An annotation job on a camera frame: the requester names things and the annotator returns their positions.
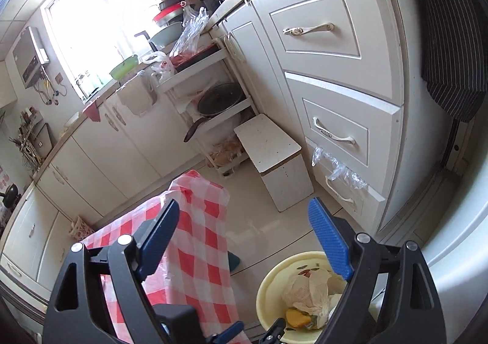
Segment clear plastic scrap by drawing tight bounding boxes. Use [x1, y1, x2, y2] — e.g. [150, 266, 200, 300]
[312, 146, 368, 189]

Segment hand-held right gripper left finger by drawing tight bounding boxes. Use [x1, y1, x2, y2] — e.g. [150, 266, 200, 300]
[43, 199, 181, 344]

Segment white storage rack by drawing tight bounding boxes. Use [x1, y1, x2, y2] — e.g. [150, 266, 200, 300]
[156, 34, 254, 177]

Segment dark striped cloth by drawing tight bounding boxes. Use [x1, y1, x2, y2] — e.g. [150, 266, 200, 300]
[406, 0, 488, 123]

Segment red checkered tablecloth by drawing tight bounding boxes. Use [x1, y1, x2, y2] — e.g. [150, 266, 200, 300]
[78, 171, 233, 344]

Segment dark tray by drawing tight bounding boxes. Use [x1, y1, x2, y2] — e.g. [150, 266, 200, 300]
[170, 43, 224, 71]

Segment pale green basin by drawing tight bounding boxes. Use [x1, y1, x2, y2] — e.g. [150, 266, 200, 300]
[149, 21, 184, 48]

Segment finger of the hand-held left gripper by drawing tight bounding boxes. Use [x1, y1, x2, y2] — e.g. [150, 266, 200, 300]
[259, 317, 286, 344]
[208, 321, 245, 344]

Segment glass jars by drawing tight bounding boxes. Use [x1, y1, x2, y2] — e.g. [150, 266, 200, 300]
[74, 72, 103, 95]

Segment black pot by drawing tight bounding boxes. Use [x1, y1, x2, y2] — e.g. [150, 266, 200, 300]
[0, 183, 20, 209]

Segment water heater hoses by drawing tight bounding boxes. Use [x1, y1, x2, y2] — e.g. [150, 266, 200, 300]
[32, 77, 67, 105]

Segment white red-print plastic bag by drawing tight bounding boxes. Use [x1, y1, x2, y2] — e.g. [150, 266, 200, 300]
[142, 51, 176, 83]

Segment white appliance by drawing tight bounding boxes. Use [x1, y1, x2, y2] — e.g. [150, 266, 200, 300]
[419, 127, 488, 344]

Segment white stool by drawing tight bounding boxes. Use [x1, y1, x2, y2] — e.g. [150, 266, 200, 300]
[233, 113, 315, 212]

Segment black frying pan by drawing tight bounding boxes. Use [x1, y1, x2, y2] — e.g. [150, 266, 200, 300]
[183, 83, 246, 144]

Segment black faucet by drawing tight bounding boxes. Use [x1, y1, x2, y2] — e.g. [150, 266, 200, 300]
[134, 31, 158, 53]

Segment pink hanging cloth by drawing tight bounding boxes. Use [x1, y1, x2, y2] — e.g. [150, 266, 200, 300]
[82, 100, 102, 123]

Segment silver wall water heater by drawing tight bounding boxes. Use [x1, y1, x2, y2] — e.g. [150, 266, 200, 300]
[13, 26, 50, 89]

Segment yellow trash bin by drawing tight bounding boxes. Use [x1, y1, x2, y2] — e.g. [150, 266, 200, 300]
[255, 250, 378, 344]

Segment white hanging bin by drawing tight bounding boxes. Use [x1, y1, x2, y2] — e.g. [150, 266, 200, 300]
[115, 72, 158, 116]

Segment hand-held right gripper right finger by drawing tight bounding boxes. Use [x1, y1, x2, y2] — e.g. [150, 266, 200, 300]
[307, 197, 447, 344]

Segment clear plastic bag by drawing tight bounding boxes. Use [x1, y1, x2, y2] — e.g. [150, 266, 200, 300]
[170, 7, 210, 59]

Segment white base cabinets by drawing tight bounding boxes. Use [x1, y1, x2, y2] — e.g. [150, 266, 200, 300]
[0, 98, 218, 293]

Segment brown round produce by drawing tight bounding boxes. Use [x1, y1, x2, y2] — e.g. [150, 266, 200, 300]
[208, 138, 245, 167]

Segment kitchen window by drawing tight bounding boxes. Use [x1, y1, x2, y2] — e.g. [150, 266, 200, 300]
[40, 0, 168, 101]

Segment red pot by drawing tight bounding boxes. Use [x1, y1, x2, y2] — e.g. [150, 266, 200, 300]
[152, 1, 187, 25]

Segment pink plastic basket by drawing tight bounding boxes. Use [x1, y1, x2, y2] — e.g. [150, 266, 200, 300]
[69, 215, 95, 238]

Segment kitchen utensil holder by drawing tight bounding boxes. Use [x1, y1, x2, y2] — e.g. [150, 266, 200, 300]
[8, 108, 52, 173]

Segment green bowl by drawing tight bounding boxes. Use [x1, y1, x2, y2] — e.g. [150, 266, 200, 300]
[109, 55, 138, 81]

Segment orange peel piece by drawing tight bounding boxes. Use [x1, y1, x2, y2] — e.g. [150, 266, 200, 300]
[286, 308, 311, 329]

